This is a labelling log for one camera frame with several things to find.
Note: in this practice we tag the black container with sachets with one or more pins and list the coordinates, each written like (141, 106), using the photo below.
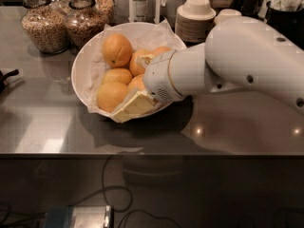
(287, 17)

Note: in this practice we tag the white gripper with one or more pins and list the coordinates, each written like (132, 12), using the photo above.
(157, 76)

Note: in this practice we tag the left glass cereal jar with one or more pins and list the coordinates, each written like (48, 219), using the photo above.
(45, 26)

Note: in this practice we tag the rear glass cereal jar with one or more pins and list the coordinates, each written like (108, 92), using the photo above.
(106, 7)

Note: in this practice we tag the glass cereal jar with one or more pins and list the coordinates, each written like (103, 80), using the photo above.
(106, 7)
(84, 21)
(45, 26)

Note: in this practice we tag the white bowl on large stack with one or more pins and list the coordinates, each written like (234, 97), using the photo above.
(196, 10)

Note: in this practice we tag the black handle at left edge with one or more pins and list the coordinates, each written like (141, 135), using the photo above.
(4, 77)

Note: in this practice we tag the right large orange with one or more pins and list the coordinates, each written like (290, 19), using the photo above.
(160, 50)

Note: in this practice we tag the large stack of plates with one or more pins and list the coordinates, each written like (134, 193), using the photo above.
(192, 28)

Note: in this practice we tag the white oval bowl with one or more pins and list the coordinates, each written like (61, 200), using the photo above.
(83, 64)

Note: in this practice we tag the middle glass cereal jar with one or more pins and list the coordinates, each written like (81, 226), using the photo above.
(84, 21)

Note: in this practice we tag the silver box below table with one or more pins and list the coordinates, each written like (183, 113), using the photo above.
(80, 217)

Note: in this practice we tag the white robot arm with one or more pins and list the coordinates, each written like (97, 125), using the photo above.
(239, 53)

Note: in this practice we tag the glass bottle with label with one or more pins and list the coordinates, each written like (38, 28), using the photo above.
(140, 10)

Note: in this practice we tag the white paper bowl liner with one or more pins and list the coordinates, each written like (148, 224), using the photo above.
(91, 67)

